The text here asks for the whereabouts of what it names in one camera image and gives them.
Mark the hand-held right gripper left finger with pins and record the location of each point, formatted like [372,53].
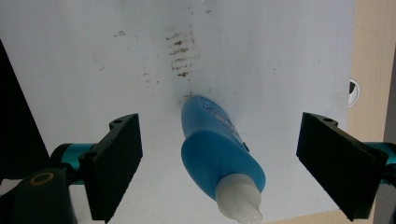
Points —
[115,161]

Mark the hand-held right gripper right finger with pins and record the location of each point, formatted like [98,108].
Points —
[339,161]

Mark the blue bottle with white cap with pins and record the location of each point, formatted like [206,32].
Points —
[214,155]

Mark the white board mat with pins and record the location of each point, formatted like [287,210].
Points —
[249,62]

